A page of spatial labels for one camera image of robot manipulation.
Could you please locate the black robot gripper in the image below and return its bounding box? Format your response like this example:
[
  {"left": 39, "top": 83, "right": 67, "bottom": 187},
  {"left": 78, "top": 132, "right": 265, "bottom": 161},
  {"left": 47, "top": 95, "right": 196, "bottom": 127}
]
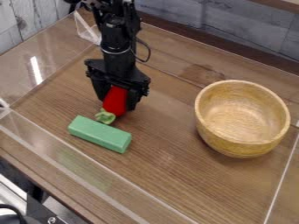
[{"left": 84, "top": 59, "right": 151, "bottom": 111}]

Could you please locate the red plush strawberry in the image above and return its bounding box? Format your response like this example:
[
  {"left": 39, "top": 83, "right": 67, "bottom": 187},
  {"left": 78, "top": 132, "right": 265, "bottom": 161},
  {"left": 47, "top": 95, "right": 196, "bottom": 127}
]
[{"left": 95, "top": 87, "right": 128, "bottom": 125}]

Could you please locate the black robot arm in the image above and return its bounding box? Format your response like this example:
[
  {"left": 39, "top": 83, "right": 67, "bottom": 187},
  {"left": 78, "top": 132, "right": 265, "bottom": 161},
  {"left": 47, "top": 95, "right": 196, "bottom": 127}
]
[{"left": 63, "top": 0, "right": 152, "bottom": 116}]

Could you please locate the green rectangular block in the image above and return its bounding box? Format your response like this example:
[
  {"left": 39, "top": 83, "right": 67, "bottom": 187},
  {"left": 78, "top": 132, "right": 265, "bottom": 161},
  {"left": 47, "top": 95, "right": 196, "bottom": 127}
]
[{"left": 68, "top": 115, "right": 132, "bottom": 154}]

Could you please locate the wooden bowl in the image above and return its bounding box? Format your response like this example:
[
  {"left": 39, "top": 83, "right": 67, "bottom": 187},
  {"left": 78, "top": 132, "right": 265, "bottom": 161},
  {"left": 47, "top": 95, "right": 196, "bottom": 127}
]
[{"left": 194, "top": 80, "right": 291, "bottom": 158}]

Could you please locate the black table clamp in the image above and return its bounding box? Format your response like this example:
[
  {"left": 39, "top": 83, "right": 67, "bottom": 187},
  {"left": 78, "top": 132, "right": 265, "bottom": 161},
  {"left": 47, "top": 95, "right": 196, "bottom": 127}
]
[{"left": 24, "top": 196, "right": 68, "bottom": 224}]

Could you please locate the clear acrylic corner bracket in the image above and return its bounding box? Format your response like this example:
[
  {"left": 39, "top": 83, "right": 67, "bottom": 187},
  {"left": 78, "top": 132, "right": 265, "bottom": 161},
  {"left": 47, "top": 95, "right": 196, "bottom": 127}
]
[{"left": 74, "top": 11, "right": 102, "bottom": 46}]

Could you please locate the clear acrylic tray wall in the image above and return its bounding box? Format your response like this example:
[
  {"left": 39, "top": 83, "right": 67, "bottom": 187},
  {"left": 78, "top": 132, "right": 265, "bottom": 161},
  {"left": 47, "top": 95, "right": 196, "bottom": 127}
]
[{"left": 0, "top": 17, "right": 299, "bottom": 224}]

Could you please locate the black cable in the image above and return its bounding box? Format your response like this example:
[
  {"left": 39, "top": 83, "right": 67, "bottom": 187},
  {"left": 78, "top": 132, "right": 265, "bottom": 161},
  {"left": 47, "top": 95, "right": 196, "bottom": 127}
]
[{"left": 0, "top": 202, "right": 28, "bottom": 224}]

